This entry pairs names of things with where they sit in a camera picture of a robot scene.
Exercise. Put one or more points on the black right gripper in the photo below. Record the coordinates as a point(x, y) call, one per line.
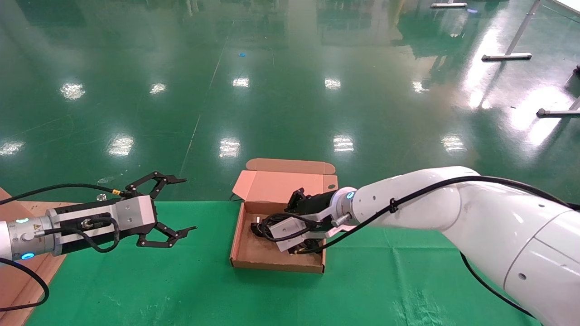
point(319, 203)

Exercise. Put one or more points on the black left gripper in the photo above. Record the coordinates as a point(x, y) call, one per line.
point(77, 244)

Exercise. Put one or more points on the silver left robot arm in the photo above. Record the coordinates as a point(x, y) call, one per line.
point(27, 235)

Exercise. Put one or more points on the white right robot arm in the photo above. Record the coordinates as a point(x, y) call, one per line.
point(498, 217)

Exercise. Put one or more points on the brown cardboard box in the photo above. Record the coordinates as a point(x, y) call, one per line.
point(253, 258)

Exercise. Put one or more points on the clear plastic floor scrap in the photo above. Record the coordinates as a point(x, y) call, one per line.
point(108, 179)

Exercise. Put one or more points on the green table cloth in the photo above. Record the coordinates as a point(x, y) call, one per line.
point(181, 290)

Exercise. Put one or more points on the grey metal table leg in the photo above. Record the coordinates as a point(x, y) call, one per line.
point(506, 57)
point(557, 112)
point(448, 5)

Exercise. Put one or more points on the white table top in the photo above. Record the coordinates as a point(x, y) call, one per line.
point(572, 5)

